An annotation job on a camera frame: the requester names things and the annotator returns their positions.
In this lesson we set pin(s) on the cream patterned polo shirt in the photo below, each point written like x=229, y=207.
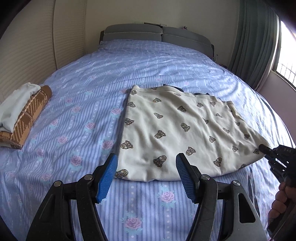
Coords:
x=162, y=122

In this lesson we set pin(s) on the white folded garment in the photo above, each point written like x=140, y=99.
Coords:
x=14, y=104

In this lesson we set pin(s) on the brown plaid folded garment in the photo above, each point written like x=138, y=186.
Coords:
x=26, y=119

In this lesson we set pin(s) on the teal window curtain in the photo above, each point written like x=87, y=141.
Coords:
x=256, y=43

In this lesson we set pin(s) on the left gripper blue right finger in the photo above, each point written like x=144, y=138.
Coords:
x=190, y=177

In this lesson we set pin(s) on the bright window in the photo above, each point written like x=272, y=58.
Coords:
x=284, y=63

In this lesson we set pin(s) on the grey padded headboard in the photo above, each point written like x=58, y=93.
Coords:
x=153, y=32

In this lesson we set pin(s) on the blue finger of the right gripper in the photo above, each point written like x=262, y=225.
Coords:
x=266, y=150

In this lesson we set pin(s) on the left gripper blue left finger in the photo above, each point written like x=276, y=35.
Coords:
x=103, y=176

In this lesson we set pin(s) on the person's right hand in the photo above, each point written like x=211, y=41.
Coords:
x=278, y=206

